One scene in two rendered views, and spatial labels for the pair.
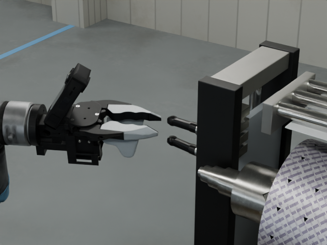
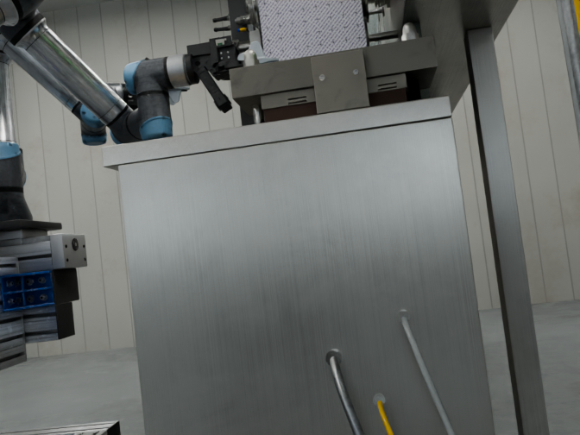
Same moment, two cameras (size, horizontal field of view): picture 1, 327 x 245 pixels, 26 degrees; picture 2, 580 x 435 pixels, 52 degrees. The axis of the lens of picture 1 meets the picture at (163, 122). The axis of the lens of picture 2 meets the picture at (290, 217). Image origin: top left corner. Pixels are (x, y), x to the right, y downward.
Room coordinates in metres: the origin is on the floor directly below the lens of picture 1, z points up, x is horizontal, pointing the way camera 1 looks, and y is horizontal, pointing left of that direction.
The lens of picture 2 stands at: (-0.80, 0.66, 0.65)
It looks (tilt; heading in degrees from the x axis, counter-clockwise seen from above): 3 degrees up; 332
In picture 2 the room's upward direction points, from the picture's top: 7 degrees counter-clockwise
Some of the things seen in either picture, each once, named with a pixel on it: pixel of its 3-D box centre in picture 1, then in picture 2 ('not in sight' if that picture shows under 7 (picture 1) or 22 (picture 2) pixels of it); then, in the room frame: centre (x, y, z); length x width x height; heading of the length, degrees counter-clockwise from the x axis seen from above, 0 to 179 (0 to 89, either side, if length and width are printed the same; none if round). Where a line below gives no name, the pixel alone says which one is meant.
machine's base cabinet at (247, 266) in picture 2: not in sight; (343, 304); (1.17, -0.58, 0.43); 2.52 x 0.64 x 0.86; 144
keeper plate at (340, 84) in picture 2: not in sight; (340, 82); (0.12, 0.03, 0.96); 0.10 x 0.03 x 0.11; 54
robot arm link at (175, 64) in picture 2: not in sight; (182, 71); (0.51, 0.20, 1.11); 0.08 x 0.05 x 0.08; 144
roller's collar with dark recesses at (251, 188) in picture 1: (268, 196); not in sight; (0.66, -0.12, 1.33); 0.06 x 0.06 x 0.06; 54
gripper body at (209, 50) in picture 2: not in sight; (214, 61); (0.46, 0.14, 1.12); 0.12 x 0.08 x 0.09; 54
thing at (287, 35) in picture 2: not in sight; (314, 47); (0.32, -0.05, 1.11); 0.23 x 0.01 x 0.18; 54
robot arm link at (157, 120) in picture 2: not in sight; (152, 119); (0.57, 0.27, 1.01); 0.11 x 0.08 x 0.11; 12
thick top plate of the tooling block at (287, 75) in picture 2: not in sight; (333, 78); (0.20, -0.01, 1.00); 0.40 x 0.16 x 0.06; 54
